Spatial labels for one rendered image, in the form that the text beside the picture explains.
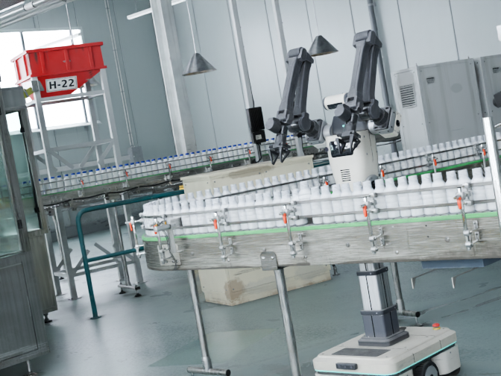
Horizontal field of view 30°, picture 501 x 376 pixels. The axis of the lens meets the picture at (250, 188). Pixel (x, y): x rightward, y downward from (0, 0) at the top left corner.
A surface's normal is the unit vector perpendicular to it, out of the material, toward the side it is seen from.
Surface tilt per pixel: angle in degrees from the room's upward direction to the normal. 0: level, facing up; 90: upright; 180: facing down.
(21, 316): 90
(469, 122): 90
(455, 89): 90
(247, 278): 90
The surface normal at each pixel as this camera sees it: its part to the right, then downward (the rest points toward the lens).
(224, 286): -0.87, 0.18
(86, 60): 0.47, -0.04
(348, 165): -0.68, 0.15
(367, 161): 0.73, 0.10
